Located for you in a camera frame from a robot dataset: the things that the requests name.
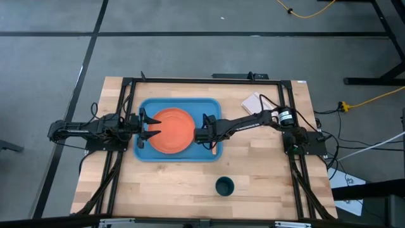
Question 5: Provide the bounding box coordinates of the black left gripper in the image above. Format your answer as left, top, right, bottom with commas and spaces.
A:
128, 107, 163, 149

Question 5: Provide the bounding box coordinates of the orange plastic plate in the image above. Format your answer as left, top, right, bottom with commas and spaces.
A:
147, 107, 196, 155

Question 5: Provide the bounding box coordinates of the light blue plastic tray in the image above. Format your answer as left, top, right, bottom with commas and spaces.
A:
133, 97, 224, 163

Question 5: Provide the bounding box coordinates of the dark teal ribbed cup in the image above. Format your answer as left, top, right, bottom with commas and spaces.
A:
215, 176, 235, 197

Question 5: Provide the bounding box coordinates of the grey chair leg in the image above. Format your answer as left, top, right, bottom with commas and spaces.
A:
0, 139, 25, 153

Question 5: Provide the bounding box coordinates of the white paper sheet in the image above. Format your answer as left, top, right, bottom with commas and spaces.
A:
327, 167, 367, 217

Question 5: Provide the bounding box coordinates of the black stand leg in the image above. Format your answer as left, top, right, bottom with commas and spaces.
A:
343, 0, 405, 86

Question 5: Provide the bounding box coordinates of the black furniture piece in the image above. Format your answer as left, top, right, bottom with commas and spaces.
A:
332, 179, 405, 228

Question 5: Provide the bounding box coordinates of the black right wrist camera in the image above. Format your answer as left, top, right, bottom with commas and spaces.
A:
204, 114, 218, 130

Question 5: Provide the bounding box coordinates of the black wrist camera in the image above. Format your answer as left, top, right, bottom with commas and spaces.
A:
128, 113, 140, 132
204, 114, 218, 130

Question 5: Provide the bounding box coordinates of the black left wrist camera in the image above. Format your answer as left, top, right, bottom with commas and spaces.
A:
128, 113, 140, 132

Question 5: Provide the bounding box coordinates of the black aluminium table frame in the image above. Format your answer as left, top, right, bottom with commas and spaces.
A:
71, 71, 338, 222

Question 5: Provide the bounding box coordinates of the yellow cable with plug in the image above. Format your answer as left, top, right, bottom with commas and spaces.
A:
340, 85, 405, 113

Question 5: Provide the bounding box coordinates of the yellow extension cable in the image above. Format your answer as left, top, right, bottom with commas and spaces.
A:
275, 0, 337, 19

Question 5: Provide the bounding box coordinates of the white cable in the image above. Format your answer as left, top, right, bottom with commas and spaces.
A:
337, 130, 405, 161

